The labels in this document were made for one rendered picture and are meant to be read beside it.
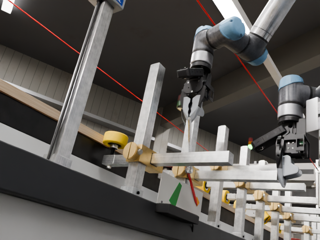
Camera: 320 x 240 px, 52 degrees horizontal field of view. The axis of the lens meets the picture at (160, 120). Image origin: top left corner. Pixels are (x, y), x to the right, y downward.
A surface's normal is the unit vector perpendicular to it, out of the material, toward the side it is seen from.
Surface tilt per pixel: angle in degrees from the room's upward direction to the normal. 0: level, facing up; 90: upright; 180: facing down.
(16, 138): 90
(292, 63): 90
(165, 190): 90
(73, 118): 90
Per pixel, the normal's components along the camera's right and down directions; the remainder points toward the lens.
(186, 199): 0.81, -0.09
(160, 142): 0.52, -0.25
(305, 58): -0.84, -0.34
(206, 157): -0.56, -0.41
